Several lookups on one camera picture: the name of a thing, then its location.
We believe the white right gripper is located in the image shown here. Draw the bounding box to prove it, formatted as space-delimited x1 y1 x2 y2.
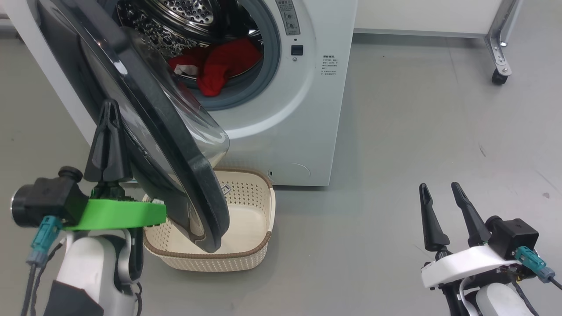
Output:
419 182 519 289

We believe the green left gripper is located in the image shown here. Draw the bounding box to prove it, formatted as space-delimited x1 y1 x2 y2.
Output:
66 99 167 232

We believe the washing machine glass door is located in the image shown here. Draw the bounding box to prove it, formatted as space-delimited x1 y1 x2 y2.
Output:
26 0 231 254

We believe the cream perforated basket brown rim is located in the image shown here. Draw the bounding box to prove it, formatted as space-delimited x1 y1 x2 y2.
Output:
143 169 276 273

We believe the stainless steel washing machine drum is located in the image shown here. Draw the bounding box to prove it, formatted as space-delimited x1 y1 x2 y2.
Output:
116 0 264 82

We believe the white front-load washing machine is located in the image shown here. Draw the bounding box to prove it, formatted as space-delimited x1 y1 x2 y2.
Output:
4 0 358 187

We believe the grey warning label sticker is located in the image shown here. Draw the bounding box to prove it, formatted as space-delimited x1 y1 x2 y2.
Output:
276 0 301 36

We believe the right camera cable teal plug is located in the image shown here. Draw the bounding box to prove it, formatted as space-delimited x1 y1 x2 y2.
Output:
515 246 562 290

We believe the camera cable teal plug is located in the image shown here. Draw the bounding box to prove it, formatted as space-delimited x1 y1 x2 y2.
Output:
515 246 562 290
20 216 64 316

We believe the left camera cable teal plug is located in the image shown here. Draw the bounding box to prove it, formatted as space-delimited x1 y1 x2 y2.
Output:
20 216 64 316

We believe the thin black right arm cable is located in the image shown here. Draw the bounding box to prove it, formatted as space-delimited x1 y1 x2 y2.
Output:
512 281 540 316

